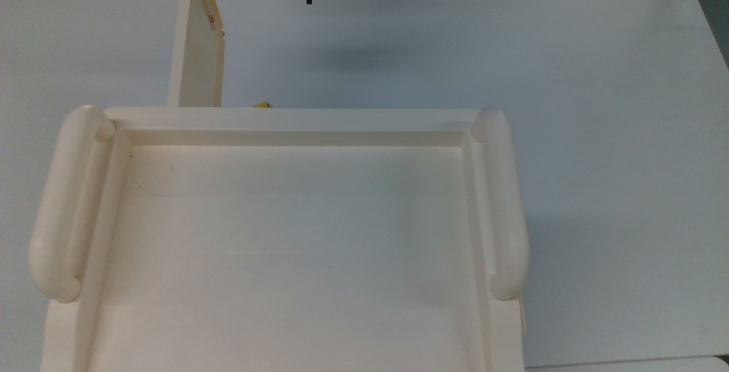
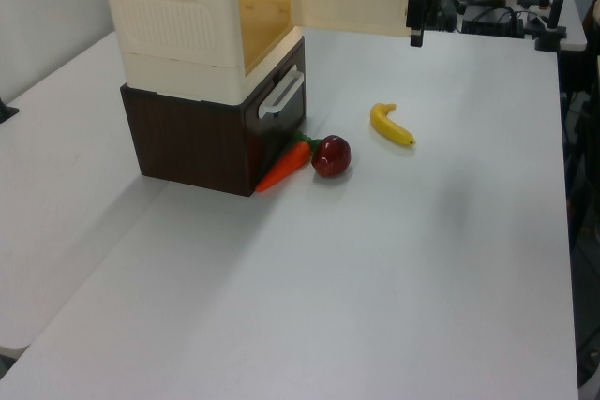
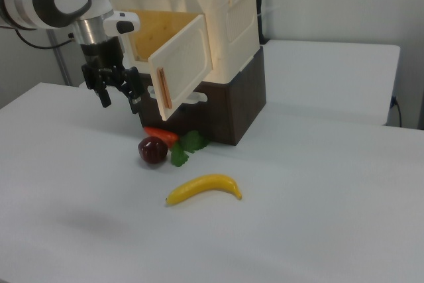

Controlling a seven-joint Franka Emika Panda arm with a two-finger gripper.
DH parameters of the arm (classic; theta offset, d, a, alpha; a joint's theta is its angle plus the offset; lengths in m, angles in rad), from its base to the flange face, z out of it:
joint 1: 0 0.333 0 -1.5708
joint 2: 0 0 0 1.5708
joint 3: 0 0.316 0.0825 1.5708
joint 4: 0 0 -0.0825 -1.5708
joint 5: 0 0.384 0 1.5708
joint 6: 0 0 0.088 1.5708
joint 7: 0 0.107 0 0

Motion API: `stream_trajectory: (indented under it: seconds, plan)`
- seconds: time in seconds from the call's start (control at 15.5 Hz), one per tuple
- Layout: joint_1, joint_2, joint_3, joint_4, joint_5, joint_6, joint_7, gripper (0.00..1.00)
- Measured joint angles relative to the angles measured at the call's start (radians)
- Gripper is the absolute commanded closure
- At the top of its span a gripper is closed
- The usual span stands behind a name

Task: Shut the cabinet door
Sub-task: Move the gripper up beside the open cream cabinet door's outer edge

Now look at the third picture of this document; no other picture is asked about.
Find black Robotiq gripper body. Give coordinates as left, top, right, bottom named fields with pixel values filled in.
left=80, top=36, right=126, bottom=72

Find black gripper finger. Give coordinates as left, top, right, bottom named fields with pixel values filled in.
left=113, top=66, right=146, bottom=115
left=81, top=63, right=115, bottom=109

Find cream cabinet door copper handle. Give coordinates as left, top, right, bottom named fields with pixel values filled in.
left=148, top=14, right=215, bottom=121

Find orange toy carrot green leaves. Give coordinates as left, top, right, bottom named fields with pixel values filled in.
left=144, top=126, right=211, bottom=168

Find dark red toy apple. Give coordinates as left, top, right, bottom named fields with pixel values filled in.
left=138, top=136, right=169, bottom=164

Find dark brown box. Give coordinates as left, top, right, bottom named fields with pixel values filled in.
left=137, top=46, right=268, bottom=146

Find large white plastic tray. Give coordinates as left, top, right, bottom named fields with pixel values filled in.
left=107, top=0, right=260, bottom=103

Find yellow toy banana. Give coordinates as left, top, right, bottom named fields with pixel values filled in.
left=165, top=173, right=242, bottom=207

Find black vertical pole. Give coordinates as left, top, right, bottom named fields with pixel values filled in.
left=254, top=0, right=266, bottom=45

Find grey metal post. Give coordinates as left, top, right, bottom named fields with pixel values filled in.
left=46, top=29, right=72, bottom=87

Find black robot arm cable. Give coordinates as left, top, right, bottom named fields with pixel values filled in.
left=13, top=27, right=76, bottom=50

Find black cable on side table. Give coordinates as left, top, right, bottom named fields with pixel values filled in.
left=390, top=95, right=403, bottom=128

